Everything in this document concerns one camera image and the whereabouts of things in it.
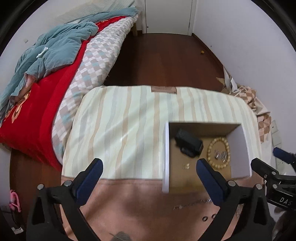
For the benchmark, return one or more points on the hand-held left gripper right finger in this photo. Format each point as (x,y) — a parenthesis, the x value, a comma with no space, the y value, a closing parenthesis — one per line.
(208,179)

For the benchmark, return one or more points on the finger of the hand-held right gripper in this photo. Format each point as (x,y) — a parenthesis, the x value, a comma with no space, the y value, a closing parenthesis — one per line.
(283,154)
(262,168)

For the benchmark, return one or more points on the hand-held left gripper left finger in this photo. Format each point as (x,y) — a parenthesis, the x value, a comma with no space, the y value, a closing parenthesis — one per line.
(92,176)

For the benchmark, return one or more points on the white cardboard box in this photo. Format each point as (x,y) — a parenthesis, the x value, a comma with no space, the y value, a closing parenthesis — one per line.
(239,153)

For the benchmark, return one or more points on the small gold earrings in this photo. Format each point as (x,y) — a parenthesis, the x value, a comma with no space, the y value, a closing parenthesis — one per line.
(186,166)

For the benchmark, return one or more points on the silver earrings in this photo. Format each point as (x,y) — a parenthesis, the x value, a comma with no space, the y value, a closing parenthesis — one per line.
(220,155)

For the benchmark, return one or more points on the black watch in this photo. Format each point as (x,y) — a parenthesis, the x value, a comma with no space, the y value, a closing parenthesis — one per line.
(188,142)

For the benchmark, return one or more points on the striped beige cloth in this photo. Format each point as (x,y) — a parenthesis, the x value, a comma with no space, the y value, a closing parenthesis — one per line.
(120,129)

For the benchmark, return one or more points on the brown checkered cloth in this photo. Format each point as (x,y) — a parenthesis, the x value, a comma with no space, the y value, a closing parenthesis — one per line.
(251,97)

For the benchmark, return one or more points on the red blanket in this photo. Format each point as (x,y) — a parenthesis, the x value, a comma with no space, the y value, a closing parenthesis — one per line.
(53,92)

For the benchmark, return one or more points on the brown cloth label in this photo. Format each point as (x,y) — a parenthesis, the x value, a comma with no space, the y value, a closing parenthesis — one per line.
(164,89)

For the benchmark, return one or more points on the checkered bedsheet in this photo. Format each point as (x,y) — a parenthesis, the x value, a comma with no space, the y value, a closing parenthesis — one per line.
(97,60)

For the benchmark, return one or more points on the blue-grey quilt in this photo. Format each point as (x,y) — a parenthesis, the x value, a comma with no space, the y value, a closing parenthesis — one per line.
(53,48)

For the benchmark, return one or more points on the pale striped pillow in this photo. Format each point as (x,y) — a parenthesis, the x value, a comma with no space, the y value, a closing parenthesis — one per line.
(101,9)

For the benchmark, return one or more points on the white door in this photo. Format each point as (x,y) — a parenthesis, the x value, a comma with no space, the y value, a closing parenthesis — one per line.
(167,16)

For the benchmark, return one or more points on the white wall socket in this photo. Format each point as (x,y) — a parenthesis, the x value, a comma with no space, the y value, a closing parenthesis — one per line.
(276,134)

